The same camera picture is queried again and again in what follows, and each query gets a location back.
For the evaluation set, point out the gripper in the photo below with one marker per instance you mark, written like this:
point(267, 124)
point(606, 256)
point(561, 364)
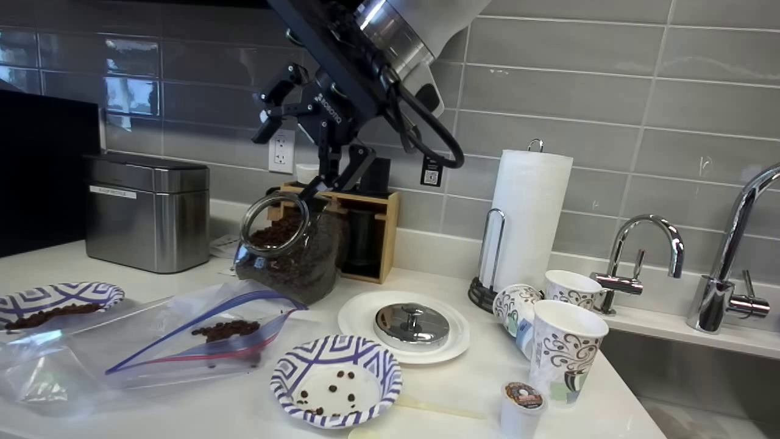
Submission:
point(332, 113)

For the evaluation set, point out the glass jar of coffee beans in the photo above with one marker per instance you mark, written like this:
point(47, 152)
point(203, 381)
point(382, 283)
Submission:
point(298, 262)

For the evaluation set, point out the white plate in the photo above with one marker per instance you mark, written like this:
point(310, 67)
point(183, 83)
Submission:
point(359, 317)

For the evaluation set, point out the steel jar lid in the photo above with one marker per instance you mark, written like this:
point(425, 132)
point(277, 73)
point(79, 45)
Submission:
point(411, 326)

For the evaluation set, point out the black box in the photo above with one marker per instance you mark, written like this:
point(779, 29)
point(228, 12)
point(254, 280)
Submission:
point(375, 177)

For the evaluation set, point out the small hanging tag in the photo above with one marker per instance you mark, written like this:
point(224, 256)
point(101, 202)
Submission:
point(431, 171)

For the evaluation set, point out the wooden pod holder box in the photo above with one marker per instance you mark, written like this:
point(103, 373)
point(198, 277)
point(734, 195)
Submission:
point(387, 238)

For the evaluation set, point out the stainless steel canister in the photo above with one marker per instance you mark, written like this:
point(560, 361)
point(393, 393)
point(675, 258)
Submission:
point(146, 213)

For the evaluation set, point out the metal paper towel holder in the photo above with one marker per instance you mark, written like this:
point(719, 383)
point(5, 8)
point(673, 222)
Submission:
point(490, 256)

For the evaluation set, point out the heap of coffee beans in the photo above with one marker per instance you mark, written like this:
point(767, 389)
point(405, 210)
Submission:
point(225, 330)
point(49, 316)

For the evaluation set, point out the paper towel roll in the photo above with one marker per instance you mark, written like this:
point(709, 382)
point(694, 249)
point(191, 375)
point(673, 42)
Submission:
point(530, 219)

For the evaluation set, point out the clear zip bag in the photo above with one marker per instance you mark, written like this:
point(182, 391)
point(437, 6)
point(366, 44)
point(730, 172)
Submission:
point(42, 366)
point(201, 341)

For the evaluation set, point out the blue patterned paper bowl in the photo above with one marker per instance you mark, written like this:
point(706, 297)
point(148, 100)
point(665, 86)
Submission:
point(55, 299)
point(335, 381)

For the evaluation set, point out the patterned paper cup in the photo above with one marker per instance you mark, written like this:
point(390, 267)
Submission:
point(573, 289)
point(563, 353)
point(515, 311)

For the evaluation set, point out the black appliance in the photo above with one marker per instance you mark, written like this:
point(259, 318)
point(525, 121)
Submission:
point(42, 171)

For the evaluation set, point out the coffee pod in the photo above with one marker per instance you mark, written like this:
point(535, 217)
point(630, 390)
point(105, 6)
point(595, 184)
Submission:
point(521, 408)

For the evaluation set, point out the small chrome tap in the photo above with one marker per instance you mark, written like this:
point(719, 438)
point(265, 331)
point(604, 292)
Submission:
point(646, 244)

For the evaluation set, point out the large chrome tap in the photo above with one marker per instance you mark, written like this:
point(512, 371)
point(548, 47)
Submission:
point(725, 268)

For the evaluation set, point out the steel sink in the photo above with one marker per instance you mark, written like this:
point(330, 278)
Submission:
point(688, 378)

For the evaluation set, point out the white wall socket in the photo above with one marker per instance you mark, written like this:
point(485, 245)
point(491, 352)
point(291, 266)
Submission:
point(281, 151)

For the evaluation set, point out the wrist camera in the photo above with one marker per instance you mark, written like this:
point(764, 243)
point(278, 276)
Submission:
point(317, 33)

